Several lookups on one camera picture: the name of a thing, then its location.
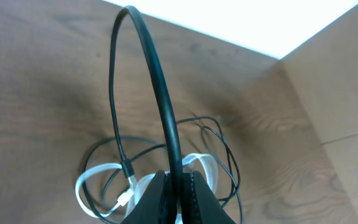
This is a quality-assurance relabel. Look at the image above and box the white USB cable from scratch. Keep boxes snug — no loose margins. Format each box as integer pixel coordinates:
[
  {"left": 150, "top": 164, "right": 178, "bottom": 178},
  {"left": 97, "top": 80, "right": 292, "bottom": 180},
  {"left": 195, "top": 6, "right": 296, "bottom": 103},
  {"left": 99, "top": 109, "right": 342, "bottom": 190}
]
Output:
[{"left": 75, "top": 152, "right": 219, "bottom": 224}]

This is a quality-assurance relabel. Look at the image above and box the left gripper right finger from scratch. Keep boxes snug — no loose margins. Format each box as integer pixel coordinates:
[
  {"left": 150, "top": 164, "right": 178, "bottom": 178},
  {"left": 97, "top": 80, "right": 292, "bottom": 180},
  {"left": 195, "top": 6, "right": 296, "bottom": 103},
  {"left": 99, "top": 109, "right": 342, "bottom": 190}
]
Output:
[{"left": 181, "top": 171, "right": 235, "bottom": 224}]

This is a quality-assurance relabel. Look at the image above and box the black USB cable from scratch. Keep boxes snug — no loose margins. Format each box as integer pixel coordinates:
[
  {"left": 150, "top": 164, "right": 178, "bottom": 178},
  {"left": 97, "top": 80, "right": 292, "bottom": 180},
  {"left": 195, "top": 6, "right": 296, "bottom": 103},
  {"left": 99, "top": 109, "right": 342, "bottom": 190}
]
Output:
[{"left": 80, "top": 5, "right": 244, "bottom": 224}]

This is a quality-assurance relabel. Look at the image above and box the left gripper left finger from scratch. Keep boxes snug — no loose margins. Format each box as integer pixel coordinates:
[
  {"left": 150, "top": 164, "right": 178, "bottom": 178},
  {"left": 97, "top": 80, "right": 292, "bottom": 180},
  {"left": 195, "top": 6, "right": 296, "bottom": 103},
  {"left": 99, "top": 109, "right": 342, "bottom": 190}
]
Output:
[{"left": 121, "top": 170, "right": 170, "bottom": 224}]

